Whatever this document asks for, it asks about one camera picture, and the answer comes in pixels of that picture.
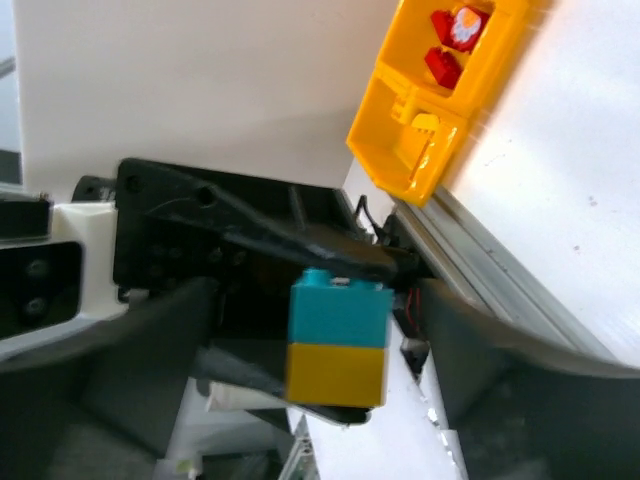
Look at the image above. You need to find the blue small lego brick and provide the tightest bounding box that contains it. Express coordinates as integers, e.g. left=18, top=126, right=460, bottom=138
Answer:
left=288, top=268, right=394, bottom=348

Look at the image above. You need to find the red round lego stack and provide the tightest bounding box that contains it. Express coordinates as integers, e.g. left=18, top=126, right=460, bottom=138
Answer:
left=450, top=6, right=490, bottom=52

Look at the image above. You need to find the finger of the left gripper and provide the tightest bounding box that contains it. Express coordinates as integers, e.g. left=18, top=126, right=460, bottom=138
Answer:
left=113, top=158, right=400, bottom=290
left=194, top=344, right=374, bottom=426

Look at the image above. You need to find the white taped cover panel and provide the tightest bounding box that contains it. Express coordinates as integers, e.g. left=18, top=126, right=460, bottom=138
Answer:
left=306, top=320, right=468, bottom=480

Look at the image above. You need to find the aluminium rail frame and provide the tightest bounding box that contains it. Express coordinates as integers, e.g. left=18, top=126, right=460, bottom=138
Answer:
left=395, top=190, right=624, bottom=364

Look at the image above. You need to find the yellow face lego brick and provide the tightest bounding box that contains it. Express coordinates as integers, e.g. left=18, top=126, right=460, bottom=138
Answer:
left=285, top=343, right=387, bottom=408

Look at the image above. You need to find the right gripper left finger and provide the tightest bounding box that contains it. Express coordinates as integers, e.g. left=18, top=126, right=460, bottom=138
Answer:
left=1, top=278, right=217, bottom=479

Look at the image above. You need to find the yellow green lego stack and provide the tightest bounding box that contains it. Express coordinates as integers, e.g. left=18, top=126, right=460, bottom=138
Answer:
left=390, top=95, right=416, bottom=125

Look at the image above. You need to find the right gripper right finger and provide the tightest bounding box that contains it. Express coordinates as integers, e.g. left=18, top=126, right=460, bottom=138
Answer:
left=417, top=279, right=639, bottom=479

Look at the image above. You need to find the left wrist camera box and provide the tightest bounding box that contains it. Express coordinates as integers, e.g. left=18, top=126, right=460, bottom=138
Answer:
left=1, top=202, right=125, bottom=355

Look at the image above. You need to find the red green blue lego stack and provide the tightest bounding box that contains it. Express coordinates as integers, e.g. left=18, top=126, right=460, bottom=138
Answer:
left=430, top=10, right=454, bottom=47

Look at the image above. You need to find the yellow compartment bin tray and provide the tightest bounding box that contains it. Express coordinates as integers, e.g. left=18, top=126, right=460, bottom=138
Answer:
left=347, top=1, right=553, bottom=206

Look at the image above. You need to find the red arched lego brick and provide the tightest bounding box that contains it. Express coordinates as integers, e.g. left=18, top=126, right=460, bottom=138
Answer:
left=424, top=47, right=462, bottom=90

